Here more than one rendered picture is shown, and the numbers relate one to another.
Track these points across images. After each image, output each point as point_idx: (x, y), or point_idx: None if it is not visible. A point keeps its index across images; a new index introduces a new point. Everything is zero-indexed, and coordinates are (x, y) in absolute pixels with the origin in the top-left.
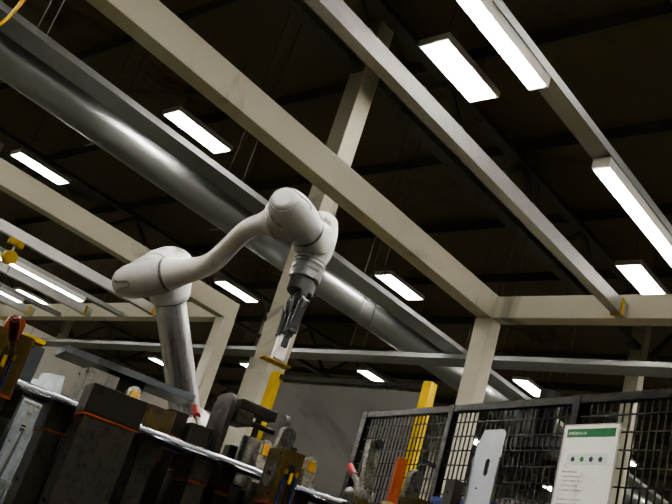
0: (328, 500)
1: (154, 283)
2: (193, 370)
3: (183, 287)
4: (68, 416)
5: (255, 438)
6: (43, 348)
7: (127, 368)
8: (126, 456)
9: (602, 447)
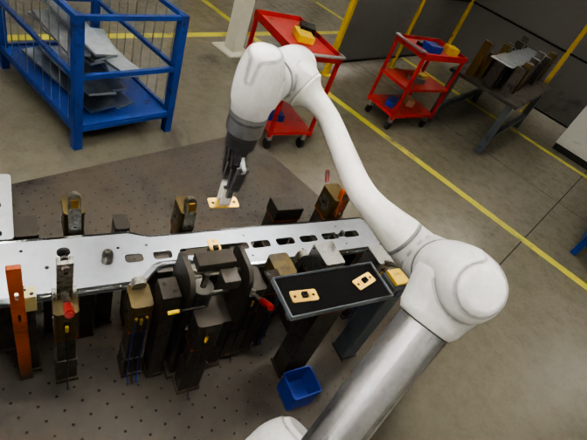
0: (125, 258)
1: None
2: (332, 401)
3: (409, 279)
4: None
5: (202, 278)
6: (383, 272)
7: (329, 268)
8: None
9: None
